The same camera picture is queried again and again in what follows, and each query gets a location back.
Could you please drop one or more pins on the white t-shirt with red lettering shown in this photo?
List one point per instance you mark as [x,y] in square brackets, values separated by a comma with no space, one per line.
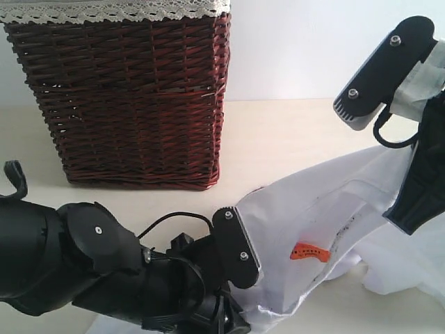
[316,224]

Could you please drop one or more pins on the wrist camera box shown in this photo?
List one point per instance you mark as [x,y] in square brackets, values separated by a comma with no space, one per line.
[376,80]
[236,252]

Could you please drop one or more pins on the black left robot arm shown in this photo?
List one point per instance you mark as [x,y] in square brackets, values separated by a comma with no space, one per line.
[79,254]

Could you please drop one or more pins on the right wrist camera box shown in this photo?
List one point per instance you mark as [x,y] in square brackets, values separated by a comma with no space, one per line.
[376,80]

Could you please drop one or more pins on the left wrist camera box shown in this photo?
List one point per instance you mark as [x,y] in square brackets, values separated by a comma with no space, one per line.
[236,252]

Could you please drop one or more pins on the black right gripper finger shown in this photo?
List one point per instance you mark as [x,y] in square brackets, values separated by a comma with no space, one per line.
[420,199]

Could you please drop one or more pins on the white lace cloth trim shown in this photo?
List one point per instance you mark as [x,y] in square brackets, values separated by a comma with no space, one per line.
[79,12]

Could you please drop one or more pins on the dark red wicker basket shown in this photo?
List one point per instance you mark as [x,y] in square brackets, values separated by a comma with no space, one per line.
[130,104]

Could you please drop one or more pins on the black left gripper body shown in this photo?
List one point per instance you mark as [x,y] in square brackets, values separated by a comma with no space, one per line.
[178,305]

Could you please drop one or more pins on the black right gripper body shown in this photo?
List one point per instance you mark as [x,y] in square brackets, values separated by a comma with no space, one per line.
[428,162]

